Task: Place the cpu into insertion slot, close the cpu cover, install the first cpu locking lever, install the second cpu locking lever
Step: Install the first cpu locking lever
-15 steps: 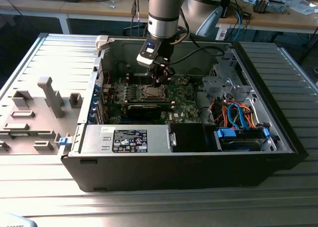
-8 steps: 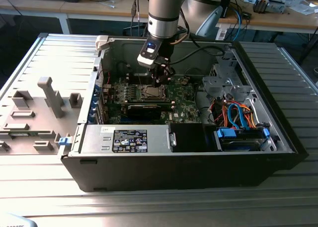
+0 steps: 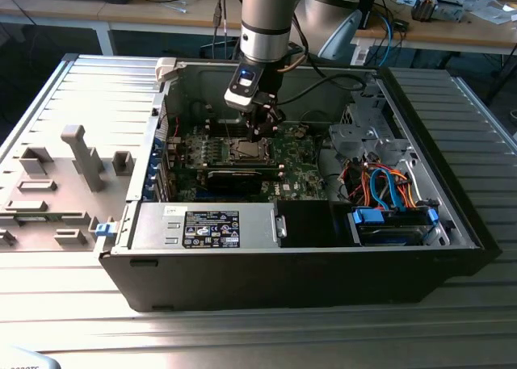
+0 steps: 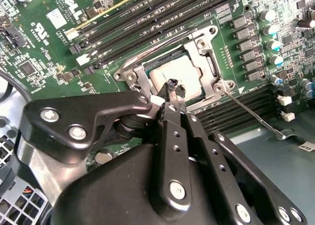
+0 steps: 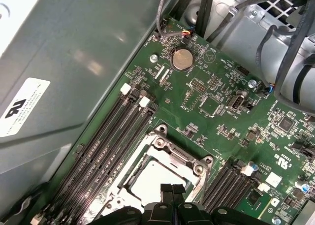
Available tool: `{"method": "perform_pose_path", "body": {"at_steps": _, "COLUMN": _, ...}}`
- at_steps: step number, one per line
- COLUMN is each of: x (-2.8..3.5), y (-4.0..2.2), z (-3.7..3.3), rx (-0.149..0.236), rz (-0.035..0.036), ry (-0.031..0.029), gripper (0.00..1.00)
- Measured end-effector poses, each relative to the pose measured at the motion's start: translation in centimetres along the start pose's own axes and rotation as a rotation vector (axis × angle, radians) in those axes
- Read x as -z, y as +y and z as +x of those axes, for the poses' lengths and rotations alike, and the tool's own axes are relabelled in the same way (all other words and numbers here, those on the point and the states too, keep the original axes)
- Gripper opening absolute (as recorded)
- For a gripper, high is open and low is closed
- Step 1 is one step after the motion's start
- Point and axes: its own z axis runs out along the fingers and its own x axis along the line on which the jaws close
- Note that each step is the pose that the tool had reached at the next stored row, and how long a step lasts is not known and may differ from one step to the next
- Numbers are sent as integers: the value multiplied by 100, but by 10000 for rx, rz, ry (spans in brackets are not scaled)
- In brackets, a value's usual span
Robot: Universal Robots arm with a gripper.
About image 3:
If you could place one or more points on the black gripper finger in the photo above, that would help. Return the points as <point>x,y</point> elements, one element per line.
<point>266,122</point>

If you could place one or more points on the silver green CPU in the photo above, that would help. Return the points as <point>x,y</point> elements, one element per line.
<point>246,148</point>

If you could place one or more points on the thin metal locking lever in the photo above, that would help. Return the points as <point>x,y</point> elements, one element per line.
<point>227,127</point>

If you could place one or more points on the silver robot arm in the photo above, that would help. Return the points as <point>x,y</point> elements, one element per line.
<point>264,18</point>

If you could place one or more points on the green motherboard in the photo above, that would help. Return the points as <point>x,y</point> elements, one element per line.
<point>299,171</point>

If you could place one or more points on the black graphics card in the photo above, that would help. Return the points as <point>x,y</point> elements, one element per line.
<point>234,182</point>

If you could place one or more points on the silver metal drive cage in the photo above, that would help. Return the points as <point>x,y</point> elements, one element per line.
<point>347,141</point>

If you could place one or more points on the pale grey case latch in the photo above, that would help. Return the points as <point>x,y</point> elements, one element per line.
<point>165,68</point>

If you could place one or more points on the black plastic shroud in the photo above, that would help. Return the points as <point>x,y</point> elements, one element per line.
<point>305,223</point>

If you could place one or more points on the black speaker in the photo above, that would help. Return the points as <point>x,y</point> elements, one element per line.
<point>367,5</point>

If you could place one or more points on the grey power supply unit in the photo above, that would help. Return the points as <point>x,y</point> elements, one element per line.
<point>153,227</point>

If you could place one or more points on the black open PC case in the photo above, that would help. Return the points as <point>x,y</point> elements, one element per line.
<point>282,280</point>

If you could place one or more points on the hard disk in blue carrier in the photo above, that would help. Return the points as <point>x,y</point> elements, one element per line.
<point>389,236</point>

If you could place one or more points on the dark finned cooler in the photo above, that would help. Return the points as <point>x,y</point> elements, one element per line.
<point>424,7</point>

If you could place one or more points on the wooden desk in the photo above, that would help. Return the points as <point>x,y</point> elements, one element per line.
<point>444,36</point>
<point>60,11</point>

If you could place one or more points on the grey metal drive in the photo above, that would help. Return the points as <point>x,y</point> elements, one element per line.
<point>450,9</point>

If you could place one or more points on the blue plastic clip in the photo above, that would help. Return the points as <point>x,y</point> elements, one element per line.
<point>104,229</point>

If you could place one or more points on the grey parts rack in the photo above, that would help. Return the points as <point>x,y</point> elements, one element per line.
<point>60,163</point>

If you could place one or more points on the white papers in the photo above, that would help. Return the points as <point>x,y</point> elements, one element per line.
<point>490,13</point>

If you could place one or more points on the green RAM stick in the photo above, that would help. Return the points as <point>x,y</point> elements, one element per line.
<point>34,219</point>

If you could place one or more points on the white labelled object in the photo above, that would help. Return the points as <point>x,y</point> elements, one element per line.
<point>24,361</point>

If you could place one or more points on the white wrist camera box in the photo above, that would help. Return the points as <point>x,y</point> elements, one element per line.
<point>238,98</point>

